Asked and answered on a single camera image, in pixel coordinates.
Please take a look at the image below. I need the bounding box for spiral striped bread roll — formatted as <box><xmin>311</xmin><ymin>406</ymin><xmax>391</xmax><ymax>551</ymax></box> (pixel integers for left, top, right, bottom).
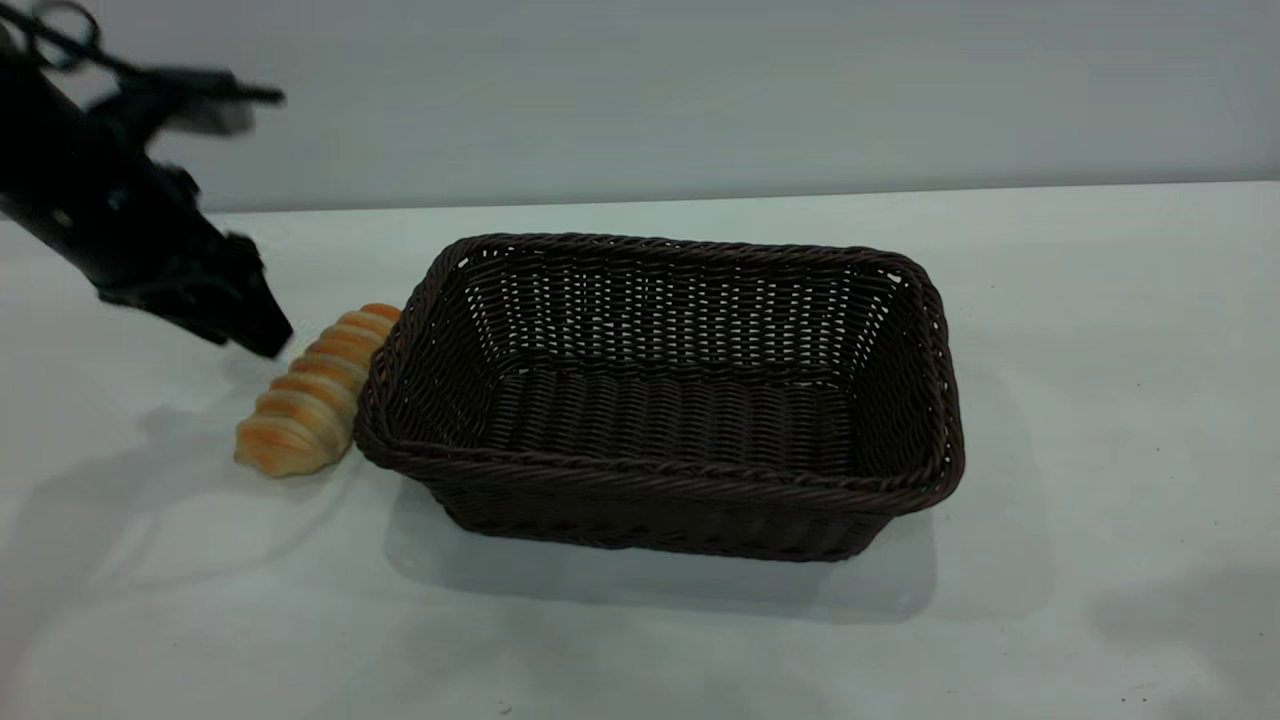
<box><xmin>234</xmin><ymin>303</ymin><xmax>403</xmax><ymax>479</ymax></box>

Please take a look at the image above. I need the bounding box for dark brown wicker basket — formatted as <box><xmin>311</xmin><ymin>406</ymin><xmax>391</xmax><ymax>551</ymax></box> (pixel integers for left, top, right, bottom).
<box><xmin>352</xmin><ymin>232</ymin><xmax>967</xmax><ymax>564</ymax></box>

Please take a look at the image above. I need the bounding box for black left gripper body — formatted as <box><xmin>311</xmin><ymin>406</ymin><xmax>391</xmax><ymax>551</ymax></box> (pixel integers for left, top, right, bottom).
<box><xmin>95</xmin><ymin>165</ymin><xmax>251</xmax><ymax>326</ymax></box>

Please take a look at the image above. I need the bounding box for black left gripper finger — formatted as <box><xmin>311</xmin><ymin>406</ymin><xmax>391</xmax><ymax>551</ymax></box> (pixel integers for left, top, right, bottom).
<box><xmin>226</xmin><ymin>236</ymin><xmax>295</xmax><ymax>359</ymax></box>
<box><xmin>176</xmin><ymin>300</ymin><xmax>263</xmax><ymax>353</ymax></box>

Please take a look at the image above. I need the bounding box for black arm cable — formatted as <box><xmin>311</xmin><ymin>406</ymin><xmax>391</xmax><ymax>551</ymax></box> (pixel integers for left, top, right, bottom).
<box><xmin>0</xmin><ymin>0</ymin><xmax>136</xmax><ymax>81</ymax></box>

